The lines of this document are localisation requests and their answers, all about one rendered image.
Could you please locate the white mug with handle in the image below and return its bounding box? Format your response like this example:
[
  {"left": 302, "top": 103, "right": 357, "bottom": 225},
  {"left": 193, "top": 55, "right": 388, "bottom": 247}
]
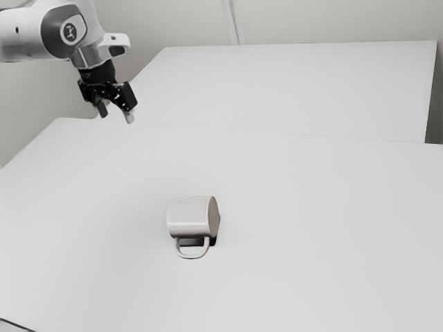
[{"left": 165, "top": 195, "right": 222, "bottom": 260}]

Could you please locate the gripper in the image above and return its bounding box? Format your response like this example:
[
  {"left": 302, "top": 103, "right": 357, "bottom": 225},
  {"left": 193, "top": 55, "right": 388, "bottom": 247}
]
[{"left": 76, "top": 60, "right": 138, "bottom": 125}]

